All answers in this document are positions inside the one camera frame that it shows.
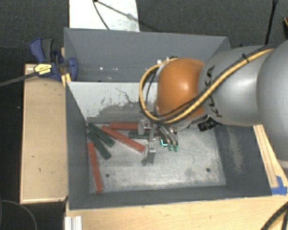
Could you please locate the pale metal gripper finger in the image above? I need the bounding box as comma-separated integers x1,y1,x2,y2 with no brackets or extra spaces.
141,142,157,167
137,118,151,136

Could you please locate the dark green flat block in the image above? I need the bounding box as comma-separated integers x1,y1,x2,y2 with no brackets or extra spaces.
86,130,112,161
87,122,116,148
128,131,151,139

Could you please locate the red-brown flat block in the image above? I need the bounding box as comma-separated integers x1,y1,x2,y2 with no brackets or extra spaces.
109,122,151,131
101,125,146,153
87,141,104,193

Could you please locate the grey metal bin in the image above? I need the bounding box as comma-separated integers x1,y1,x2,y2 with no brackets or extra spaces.
63,27,273,210

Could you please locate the pale wood flat board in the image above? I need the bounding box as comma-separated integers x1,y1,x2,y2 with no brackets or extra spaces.
19,63,69,205

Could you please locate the black cylinder on white bracket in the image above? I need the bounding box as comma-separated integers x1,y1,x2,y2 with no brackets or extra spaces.
197,118,218,132

